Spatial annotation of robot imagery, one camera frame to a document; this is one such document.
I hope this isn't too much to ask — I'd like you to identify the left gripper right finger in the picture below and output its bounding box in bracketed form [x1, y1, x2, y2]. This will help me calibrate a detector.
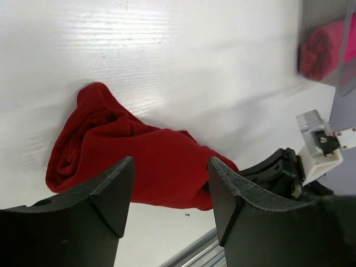
[207, 157, 355, 266]

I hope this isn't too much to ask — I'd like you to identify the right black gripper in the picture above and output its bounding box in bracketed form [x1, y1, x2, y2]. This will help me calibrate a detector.
[239, 148, 334, 199]

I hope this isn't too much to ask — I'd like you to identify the clear plastic bin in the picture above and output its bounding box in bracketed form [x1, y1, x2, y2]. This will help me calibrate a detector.
[298, 1, 355, 96]

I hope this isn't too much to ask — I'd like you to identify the pink rolled t shirt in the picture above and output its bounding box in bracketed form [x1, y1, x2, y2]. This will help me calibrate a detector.
[299, 13, 355, 85]

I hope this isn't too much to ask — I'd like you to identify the aluminium rail frame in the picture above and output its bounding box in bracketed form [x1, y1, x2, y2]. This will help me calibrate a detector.
[161, 229, 227, 267]

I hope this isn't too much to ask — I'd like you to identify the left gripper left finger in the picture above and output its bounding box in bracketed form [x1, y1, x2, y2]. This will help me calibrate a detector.
[1, 157, 135, 266]

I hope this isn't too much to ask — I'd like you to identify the dark red t shirt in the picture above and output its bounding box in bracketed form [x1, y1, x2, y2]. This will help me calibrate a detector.
[45, 81, 240, 211]

